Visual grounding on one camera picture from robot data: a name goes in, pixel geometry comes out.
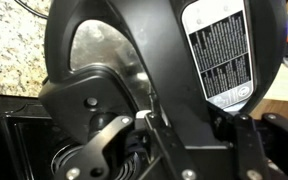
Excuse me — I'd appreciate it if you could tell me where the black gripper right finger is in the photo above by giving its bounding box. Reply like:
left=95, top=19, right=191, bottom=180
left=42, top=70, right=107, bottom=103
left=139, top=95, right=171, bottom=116
left=233, top=113, right=288, bottom=180

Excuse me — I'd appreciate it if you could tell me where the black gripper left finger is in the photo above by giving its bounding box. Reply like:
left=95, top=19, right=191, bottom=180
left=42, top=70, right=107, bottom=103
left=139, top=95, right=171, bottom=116
left=54, top=114, right=134, bottom=180

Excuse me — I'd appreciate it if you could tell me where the black pressure cooker lid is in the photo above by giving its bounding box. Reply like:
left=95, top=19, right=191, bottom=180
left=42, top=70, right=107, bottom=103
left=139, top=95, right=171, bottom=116
left=37, top=0, right=288, bottom=148

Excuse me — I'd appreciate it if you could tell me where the black power cord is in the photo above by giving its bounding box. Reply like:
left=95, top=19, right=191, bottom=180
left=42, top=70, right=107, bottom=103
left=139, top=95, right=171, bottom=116
left=13, top=0, right=50, bottom=20

